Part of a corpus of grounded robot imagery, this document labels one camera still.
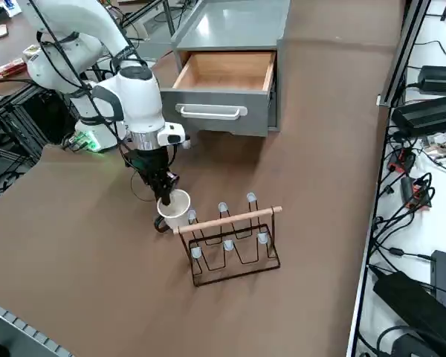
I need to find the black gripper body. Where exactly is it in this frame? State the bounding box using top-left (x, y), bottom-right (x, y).
top-left (124, 147), bottom-right (174, 187)

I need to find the white cup with dark handle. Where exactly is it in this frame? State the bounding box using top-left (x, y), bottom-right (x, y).
top-left (154, 188), bottom-right (192, 234)

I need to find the gray drawer with white handle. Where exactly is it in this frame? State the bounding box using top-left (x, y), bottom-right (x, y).
top-left (159, 51), bottom-right (279, 138)

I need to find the small printed box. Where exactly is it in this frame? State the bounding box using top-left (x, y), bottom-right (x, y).
top-left (22, 43), bottom-right (42, 60)

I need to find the gray metal cabinet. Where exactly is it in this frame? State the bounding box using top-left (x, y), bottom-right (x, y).
top-left (169, 0), bottom-right (293, 138)

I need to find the red flat box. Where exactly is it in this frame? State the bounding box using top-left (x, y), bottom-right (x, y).
top-left (0, 57), bottom-right (27, 82)

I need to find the red and black plug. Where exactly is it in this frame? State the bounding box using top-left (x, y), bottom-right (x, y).
top-left (388, 147), bottom-right (417, 174)

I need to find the orange and black adapter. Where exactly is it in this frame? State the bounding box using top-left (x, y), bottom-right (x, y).
top-left (399, 173), bottom-right (436, 211)

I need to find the long black power adapter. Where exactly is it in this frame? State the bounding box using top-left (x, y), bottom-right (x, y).
top-left (391, 94), bottom-right (446, 138)

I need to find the large black power adapter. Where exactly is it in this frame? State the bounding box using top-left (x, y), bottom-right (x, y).
top-left (372, 270), bottom-right (446, 357)

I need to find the black wire cup holder rack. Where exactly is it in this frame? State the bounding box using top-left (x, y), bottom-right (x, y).
top-left (172, 192), bottom-right (283, 288)

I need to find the gray ribbed rail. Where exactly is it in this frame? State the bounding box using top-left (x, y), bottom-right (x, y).
top-left (0, 297), bottom-right (75, 357)

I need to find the dark aluminum frame rail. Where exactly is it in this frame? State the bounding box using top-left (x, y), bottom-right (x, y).
top-left (377, 0), bottom-right (432, 109)

